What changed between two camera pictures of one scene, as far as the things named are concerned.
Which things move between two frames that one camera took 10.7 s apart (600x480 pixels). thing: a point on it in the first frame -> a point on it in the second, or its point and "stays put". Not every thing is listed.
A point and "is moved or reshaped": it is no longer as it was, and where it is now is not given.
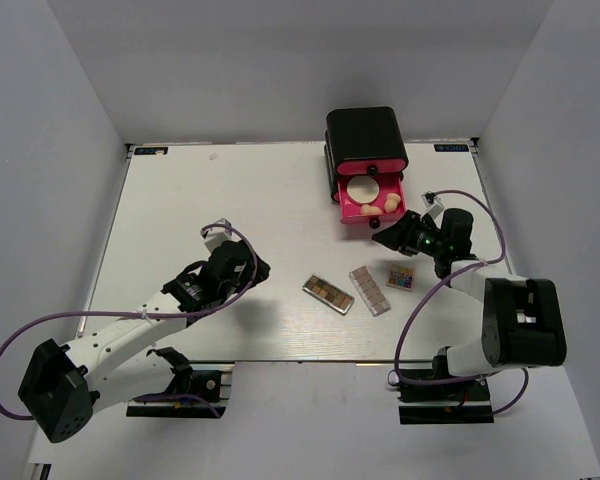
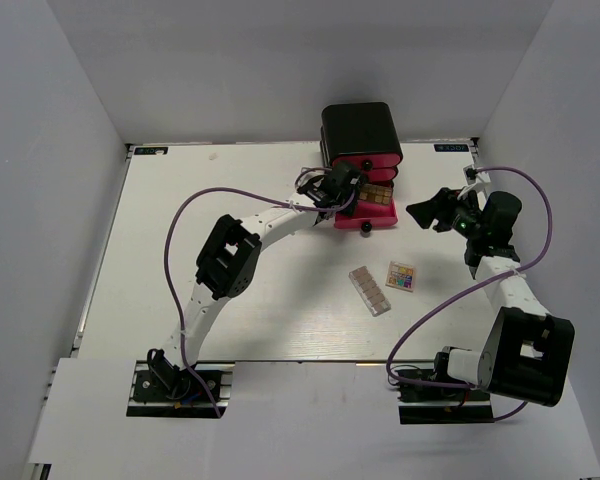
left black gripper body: x=237 y=285 -> x=347 y=197
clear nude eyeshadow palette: x=369 y=291 stays put
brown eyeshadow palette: x=329 y=294 -> x=375 y=193
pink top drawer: x=362 y=166 is moved or reshaped
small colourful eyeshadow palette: x=401 y=277 stays put
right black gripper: x=400 y=235 -> x=438 y=207
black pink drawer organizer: x=350 y=211 -> x=381 y=174
